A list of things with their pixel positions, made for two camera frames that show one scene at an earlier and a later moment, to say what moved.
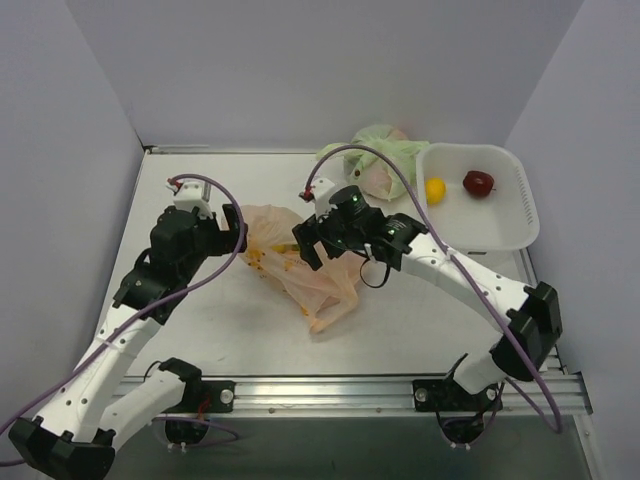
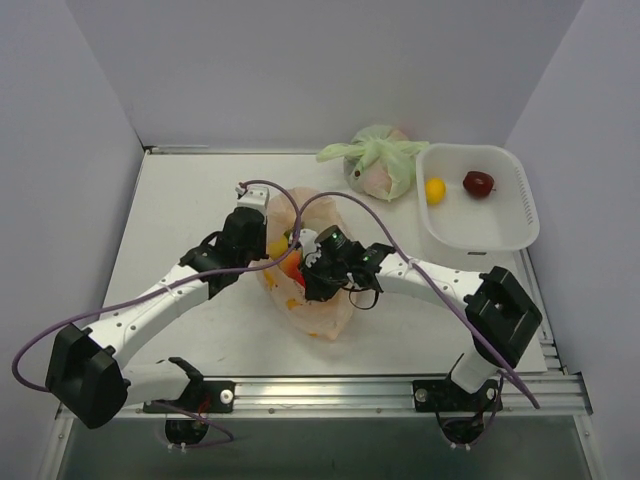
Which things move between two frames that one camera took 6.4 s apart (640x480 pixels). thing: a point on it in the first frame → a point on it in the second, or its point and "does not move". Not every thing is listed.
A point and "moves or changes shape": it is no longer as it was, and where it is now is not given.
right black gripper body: [310, 236] → [314, 279]
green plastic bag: [380, 160] does not move
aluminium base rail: [387, 395] does not move
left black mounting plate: [206, 396] does not move
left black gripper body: [226, 236] → [255, 236]
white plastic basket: [477, 200] does not move
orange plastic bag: [271, 251] moves or changes shape
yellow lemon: [435, 190] does not move
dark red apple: [479, 184] does not move
